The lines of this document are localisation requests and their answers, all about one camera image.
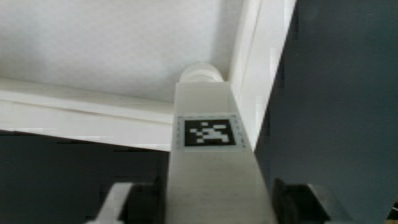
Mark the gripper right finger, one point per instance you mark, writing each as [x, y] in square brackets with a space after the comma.
[305, 204]

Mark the white desk leg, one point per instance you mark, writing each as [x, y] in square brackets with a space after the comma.
[216, 192]

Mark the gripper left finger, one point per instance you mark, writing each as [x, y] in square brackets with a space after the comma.
[131, 205]

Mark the white desk top tray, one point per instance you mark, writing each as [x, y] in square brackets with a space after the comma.
[94, 52]

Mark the white L-shaped fence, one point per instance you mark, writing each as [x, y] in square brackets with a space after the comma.
[138, 133]

